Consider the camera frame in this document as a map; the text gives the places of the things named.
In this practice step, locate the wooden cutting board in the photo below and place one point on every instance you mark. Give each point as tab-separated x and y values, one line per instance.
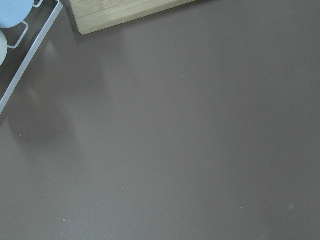
95	15

